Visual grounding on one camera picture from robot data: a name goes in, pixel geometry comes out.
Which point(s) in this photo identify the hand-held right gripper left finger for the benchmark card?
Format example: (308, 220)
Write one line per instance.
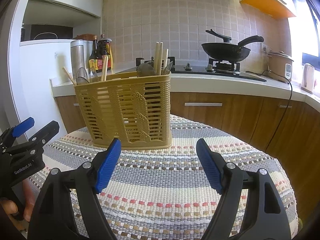
(107, 167)

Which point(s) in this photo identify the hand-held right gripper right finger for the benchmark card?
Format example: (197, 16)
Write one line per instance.
(210, 167)

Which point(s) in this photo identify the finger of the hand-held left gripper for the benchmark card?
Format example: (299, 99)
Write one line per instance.
(46, 133)
(23, 127)

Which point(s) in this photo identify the wooden chopstick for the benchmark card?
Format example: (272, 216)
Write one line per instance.
(103, 70)
(157, 60)
(106, 66)
(68, 76)
(165, 57)

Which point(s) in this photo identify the yellow plastic utensil basket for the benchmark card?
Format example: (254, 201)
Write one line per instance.
(130, 110)

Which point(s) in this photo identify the metal spoon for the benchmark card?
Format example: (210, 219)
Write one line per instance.
(168, 68)
(82, 77)

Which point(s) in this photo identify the dark spoon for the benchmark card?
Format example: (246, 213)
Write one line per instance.
(146, 70)

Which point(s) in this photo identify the person's left hand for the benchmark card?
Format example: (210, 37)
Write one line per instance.
(10, 207)

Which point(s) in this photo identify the striped woven mat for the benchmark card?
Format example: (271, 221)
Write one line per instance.
(162, 180)

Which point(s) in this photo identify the white refrigerator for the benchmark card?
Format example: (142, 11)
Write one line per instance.
(37, 80)

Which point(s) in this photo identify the steel thermos flask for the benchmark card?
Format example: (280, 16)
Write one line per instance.
(77, 57)

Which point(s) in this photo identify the slim dark sauce bottle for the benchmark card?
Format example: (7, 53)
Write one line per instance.
(95, 55)

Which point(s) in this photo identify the black gas stove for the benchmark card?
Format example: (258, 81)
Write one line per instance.
(200, 73)

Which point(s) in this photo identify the stove knob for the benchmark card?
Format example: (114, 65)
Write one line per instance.
(188, 67)
(209, 67)

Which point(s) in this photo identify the large red-label sauce bottle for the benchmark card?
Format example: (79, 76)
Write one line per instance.
(106, 52)

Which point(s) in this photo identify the brown wicker basket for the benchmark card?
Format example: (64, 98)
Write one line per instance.
(86, 37)

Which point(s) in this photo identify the black wok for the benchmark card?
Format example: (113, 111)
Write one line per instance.
(225, 52)

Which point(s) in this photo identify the rice cooker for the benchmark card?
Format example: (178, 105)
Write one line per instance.
(277, 66)

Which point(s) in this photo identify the white electric kettle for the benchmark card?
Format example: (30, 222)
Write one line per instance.
(308, 77)

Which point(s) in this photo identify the dark-framed window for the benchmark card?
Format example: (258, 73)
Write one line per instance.
(310, 60)

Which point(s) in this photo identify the wall socket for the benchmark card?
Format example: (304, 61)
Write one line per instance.
(266, 48)

